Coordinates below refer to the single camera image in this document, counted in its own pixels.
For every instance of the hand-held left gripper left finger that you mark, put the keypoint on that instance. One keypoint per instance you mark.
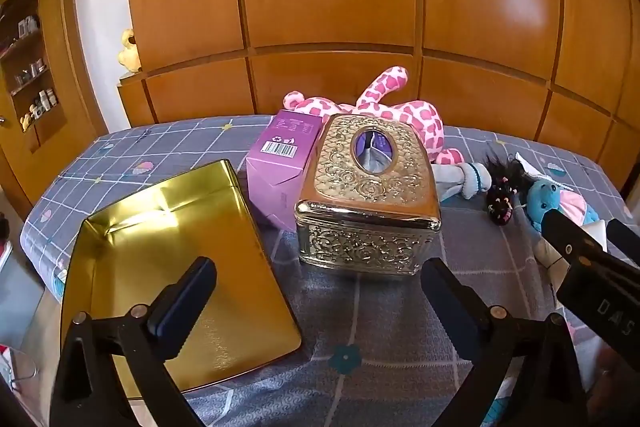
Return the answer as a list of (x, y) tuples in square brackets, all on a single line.
[(184, 304)]

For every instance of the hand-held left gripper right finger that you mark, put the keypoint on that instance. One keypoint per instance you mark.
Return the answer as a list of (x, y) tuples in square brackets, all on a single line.
[(450, 307)]

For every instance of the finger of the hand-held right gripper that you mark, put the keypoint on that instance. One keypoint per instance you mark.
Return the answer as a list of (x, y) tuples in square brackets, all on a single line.
[(570, 239), (625, 242)]

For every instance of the blue teddy bear pink scarf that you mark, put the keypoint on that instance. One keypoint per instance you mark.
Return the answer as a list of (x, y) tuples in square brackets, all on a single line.
[(545, 199)]

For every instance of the white packet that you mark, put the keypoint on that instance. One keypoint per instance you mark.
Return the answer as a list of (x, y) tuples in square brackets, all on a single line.
[(547, 257)]

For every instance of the gold metal tin tray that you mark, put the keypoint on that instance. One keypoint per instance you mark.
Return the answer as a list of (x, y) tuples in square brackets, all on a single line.
[(165, 247)]

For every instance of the grey checked bed sheet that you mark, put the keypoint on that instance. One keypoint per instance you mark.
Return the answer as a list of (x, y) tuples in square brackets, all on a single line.
[(380, 322)]

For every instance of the black hair doll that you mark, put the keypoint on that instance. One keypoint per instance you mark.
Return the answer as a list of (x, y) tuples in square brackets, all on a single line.
[(502, 192)]

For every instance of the grey striped sock doll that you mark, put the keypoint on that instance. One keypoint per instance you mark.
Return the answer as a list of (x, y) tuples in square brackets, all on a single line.
[(467, 179)]

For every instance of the ornate gold tissue box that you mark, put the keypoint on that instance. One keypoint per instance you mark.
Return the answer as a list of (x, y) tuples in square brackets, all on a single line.
[(370, 202)]

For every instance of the purple cardboard box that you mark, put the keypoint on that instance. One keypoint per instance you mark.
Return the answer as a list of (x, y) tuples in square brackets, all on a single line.
[(280, 167)]

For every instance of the pink spotted giraffe plush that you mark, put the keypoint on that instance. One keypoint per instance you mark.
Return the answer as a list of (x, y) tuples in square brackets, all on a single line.
[(410, 112)]

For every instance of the wooden shelf with bottles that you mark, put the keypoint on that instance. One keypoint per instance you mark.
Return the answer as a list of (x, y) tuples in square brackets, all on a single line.
[(42, 99)]

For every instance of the wooden shelf cabinet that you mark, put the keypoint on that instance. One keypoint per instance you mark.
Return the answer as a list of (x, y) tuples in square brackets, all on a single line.
[(60, 82)]

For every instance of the yellow plush toy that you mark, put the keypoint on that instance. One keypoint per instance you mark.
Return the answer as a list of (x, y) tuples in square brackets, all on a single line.
[(129, 54)]

